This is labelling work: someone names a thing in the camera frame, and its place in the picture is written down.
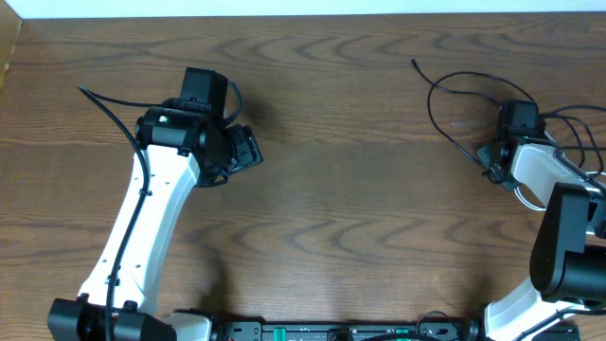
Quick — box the black USB cable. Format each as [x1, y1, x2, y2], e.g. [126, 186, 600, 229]
[539, 104, 606, 179]
[410, 57, 536, 166]

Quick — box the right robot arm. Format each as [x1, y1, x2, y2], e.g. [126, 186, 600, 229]
[475, 99, 605, 340]

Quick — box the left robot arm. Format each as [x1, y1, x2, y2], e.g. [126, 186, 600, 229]
[47, 67, 263, 340]

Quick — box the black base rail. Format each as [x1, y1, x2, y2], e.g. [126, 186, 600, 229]
[177, 320, 469, 341]

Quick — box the cardboard box wall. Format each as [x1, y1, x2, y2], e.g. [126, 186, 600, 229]
[0, 0, 23, 86]

